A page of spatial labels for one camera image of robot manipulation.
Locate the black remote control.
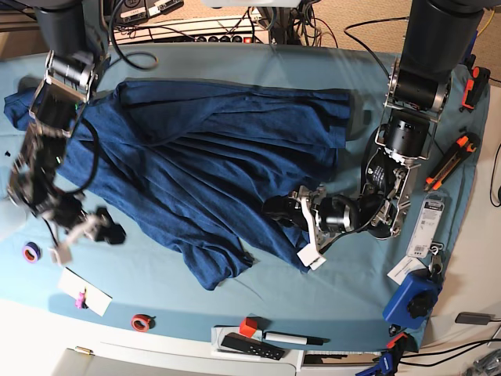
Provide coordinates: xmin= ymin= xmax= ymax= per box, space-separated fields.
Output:
xmin=221 ymin=333 xmax=286 ymax=360

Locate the red cube block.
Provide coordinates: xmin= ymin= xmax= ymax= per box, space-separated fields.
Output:
xmin=239 ymin=317 xmax=258 ymax=338

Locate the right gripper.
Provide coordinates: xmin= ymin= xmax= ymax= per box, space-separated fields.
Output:
xmin=38 ymin=195 xmax=126 ymax=245

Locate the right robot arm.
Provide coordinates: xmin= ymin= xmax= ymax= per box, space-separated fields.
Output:
xmin=7 ymin=1 xmax=125 ymax=244

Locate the small pink toy figure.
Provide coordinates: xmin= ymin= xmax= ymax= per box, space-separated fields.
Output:
xmin=75 ymin=288 xmax=88 ymax=309

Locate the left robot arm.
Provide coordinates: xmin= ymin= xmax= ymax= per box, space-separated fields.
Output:
xmin=263 ymin=1 xmax=498 ymax=241

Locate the white power strip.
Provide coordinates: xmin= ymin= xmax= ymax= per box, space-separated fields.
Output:
xmin=114 ymin=14 xmax=269 ymax=45

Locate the orange black utility knife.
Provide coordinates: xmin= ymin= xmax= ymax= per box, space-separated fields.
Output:
xmin=424 ymin=132 xmax=481 ymax=192

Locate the clear blister retail package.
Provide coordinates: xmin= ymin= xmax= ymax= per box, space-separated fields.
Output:
xmin=406 ymin=192 xmax=445 ymax=259

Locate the red tape roll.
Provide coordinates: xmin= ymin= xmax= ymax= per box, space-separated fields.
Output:
xmin=131 ymin=314 xmax=155 ymax=333

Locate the white black marker pen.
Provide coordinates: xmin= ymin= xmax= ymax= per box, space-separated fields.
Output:
xmin=263 ymin=331 xmax=328 ymax=346

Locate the white label card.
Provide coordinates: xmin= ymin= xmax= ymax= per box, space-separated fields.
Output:
xmin=387 ymin=256 xmax=426 ymax=285

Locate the purple tape roll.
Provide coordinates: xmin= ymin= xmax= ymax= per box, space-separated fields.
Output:
xmin=23 ymin=242 xmax=41 ymax=263

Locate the blue box with knob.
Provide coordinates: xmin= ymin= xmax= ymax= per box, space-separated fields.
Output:
xmin=383 ymin=269 xmax=443 ymax=330

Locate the blue black clamp bottom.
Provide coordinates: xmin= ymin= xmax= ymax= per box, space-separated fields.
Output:
xmin=355 ymin=332 xmax=416 ymax=376

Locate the dark blue t-shirt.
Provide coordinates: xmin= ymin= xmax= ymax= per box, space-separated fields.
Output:
xmin=3 ymin=78 xmax=353 ymax=291

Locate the light blue table cloth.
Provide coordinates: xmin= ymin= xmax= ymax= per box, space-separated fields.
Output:
xmin=0 ymin=42 xmax=491 ymax=352

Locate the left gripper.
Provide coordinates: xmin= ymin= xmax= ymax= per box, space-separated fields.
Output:
xmin=261 ymin=194 xmax=360 ymax=233

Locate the white paper card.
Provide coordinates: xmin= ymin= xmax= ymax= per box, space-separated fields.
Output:
xmin=57 ymin=268 xmax=112 ymax=316

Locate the black phone device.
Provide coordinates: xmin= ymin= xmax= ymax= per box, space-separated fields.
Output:
xmin=455 ymin=312 xmax=492 ymax=326

